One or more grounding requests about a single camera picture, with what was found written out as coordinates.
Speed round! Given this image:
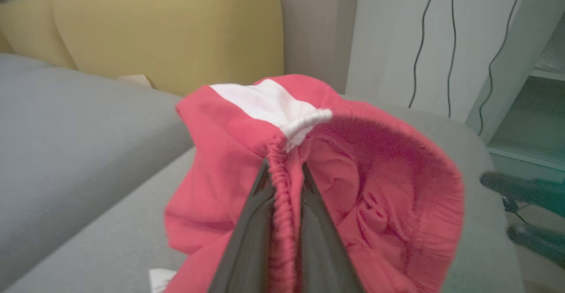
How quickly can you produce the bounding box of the small grey sofa seat cushion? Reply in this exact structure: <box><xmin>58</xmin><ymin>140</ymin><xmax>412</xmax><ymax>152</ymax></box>
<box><xmin>0</xmin><ymin>54</ymin><xmax>196</xmax><ymax>291</ymax></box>

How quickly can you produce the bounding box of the small beige cushion tag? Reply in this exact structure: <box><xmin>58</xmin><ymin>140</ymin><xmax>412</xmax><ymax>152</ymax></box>
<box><xmin>117</xmin><ymin>74</ymin><xmax>155</xmax><ymax>90</ymax></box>

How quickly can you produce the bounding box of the small white paper tag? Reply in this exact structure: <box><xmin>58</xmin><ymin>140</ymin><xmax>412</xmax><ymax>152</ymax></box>
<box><xmin>149</xmin><ymin>268</ymin><xmax>177</xmax><ymax>293</ymax></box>

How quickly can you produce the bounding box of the thin black wall cable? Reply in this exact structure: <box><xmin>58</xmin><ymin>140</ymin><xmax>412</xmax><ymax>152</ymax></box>
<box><xmin>447</xmin><ymin>0</ymin><xmax>458</xmax><ymax>118</ymax></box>
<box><xmin>408</xmin><ymin>0</ymin><xmax>440</xmax><ymax>109</ymax></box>
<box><xmin>478</xmin><ymin>0</ymin><xmax>530</xmax><ymax>136</ymax></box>

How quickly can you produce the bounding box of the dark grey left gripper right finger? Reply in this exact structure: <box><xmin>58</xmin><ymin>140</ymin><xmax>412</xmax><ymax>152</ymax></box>
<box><xmin>299</xmin><ymin>163</ymin><xmax>366</xmax><ymax>293</ymax></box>

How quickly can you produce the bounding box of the narrow yellow sofa back cushion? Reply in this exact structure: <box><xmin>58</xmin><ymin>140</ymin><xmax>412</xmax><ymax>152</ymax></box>
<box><xmin>0</xmin><ymin>0</ymin><xmax>78</xmax><ymax>70</ymax></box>

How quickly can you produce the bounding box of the white shelf unit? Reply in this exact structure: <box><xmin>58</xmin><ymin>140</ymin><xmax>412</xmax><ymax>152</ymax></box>
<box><xmin>466</xmin><ymin>0</ymin><xmax>565</xmax><ymax>173</ymax></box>

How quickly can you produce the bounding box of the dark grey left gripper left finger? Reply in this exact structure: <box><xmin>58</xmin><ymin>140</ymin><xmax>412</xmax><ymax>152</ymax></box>
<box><xmin>207</xmin><ymin>158</ymin><xmax>278</xmax><ymax>293</ymax></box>

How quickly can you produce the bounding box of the red shorts white trim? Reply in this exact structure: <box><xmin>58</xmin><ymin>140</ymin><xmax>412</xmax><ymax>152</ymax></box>
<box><xmin>163</xmin><ymin>74</ymin><xmax>465</xmax><ymax>293</ymax></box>

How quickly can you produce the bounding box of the wide yellow sofa back cushion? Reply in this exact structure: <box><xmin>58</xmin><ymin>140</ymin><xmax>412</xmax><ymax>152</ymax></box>
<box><xmin>52</xmin><ymin>0</ymin><xmax>284</xmax><ymax>96</ymax></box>

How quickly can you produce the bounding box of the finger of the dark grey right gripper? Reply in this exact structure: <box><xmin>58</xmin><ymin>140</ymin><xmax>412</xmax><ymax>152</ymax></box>
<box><xmin>507</xmin><ymin>224</ymin><xmax>565</xmax><ymax>269</ymax></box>
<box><xmin>480</xmin><ymin>172</ymin><xmax>565</xmax><ymax>218</ymax></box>

